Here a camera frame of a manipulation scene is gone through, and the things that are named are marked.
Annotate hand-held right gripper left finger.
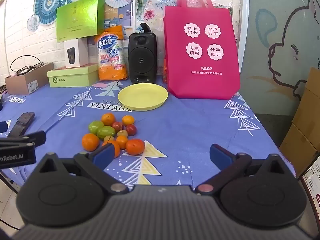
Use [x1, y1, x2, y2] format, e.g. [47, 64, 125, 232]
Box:
[34, 143, 127, 193]

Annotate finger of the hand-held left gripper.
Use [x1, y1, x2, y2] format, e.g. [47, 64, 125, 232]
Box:
[0, 130, 47, 149]

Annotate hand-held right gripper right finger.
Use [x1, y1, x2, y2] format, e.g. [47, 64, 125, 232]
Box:
[195, 143, 295, 194]

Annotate tangerine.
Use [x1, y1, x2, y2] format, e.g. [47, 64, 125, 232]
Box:
[125, 139, 146, 156]
[101, 113, 116, 126]
[82, 133, 100, 152]
[102, 140, 121, 158]

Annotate yellow plate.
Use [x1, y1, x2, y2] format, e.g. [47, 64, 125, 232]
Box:
[117, 83, 169, 111]

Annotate black flat device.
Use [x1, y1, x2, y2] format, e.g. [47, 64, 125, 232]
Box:
[7, 112, 36, 137]

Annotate blue printed tablecloth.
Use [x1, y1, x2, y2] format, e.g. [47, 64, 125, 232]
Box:
[0, 79, 297, 188]

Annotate brown cardboard box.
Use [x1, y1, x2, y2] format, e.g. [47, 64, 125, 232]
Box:
[4, 62, 55, 95]

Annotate light green shoe box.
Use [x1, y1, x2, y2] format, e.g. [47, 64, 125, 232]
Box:
[47, 64, 99, 88]

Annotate orange paper cup pack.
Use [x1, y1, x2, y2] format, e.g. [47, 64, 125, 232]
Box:
[94, 25, 128, 81]

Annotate flattened cardboard boxes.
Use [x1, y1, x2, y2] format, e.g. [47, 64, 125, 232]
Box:
[279, 67, 320, 178]

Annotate pink tote bag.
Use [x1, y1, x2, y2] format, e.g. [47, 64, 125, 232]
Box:
[164, 0, 241, 100]

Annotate white printed sign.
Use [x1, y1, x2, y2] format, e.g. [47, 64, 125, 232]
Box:
[301, 155, 320, 218]

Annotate white cup box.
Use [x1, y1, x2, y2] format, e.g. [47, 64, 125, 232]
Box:
[64, 38, 88, 68]

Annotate red juice carton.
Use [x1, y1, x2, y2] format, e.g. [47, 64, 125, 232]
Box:
[162, 59, 169, 84]

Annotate black speaker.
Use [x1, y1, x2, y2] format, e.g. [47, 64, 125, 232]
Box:
[128, 23, 157, 84]

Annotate small blue paper fan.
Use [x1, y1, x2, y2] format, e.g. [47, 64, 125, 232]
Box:
[26, 14, 40, 32]

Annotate bright green gift box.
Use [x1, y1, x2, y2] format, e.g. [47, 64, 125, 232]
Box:
[56, 0, 105, 43]

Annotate floral printed cloth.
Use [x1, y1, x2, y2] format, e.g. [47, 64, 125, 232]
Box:
[134, 0, 181, 42]

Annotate black cable bundle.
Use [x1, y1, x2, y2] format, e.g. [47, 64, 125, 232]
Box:
[10, 55, 44, 76]

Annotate blue wall poster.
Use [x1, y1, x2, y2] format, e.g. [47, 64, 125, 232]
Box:
[104, 1, 133, 28]

